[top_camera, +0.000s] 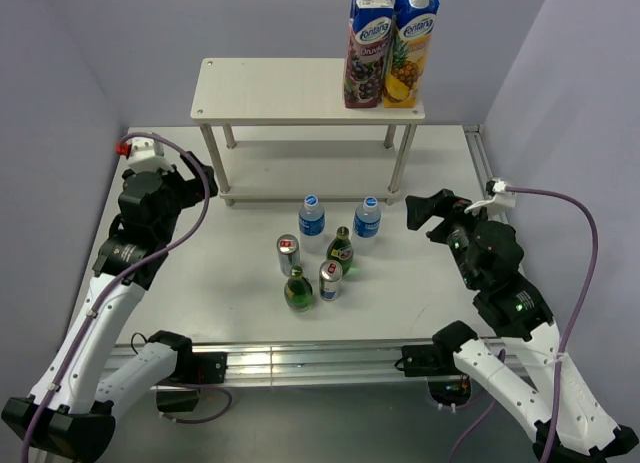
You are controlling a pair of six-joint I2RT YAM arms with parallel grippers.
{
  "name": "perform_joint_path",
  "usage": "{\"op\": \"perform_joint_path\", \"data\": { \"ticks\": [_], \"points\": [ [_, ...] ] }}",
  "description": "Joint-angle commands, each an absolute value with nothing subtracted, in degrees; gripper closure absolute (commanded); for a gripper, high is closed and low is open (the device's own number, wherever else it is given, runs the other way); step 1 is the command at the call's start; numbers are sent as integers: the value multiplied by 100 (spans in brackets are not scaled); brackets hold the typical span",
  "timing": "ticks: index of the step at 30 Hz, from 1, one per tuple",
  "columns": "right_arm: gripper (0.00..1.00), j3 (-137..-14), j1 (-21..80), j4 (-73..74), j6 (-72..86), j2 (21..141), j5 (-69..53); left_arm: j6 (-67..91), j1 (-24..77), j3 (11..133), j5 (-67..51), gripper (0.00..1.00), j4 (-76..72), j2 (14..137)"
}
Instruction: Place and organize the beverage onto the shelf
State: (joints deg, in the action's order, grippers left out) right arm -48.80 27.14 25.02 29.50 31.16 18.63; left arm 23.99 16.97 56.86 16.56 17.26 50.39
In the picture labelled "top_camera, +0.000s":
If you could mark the pocari sweat bottle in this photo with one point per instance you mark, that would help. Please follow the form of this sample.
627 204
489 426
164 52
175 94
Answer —
366 223
311 220

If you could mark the purple grape juice carton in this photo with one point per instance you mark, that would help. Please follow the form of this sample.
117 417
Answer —
369 32

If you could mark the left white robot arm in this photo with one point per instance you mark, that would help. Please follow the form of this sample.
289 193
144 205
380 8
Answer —
72 411

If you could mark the front silver energy can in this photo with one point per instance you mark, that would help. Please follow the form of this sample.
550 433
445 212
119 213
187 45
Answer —
330 277

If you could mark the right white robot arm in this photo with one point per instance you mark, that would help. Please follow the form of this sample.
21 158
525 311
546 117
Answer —
553 405

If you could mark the silver energy can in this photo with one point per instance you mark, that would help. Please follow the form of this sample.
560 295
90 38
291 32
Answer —
288 251
330 277

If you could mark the aluminium frame rail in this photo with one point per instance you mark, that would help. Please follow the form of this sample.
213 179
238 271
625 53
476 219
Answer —
224 289

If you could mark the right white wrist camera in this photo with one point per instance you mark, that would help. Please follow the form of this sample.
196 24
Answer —
499 199

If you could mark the front green glass bottle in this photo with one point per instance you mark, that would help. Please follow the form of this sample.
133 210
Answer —
298 291

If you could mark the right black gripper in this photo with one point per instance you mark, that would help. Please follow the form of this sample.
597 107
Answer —
419 208

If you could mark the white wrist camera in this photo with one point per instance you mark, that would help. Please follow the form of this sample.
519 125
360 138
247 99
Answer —
143 155
499 199

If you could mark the rear green glass bottle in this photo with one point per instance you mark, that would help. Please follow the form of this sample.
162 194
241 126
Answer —
341 250

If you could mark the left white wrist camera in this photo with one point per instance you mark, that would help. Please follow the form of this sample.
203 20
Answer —
143 155

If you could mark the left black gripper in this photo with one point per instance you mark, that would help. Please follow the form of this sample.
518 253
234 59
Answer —
193 190

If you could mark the rear silver energy can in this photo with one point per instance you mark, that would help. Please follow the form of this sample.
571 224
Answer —
288 251

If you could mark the green glass bottle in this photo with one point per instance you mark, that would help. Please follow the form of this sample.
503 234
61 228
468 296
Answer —
341 250
298 291

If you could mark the white two-tier shelf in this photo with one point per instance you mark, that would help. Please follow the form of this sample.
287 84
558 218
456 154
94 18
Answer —
280 90

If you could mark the yellow pineapple juice carton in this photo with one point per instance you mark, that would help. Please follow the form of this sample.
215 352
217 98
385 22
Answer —
414 22

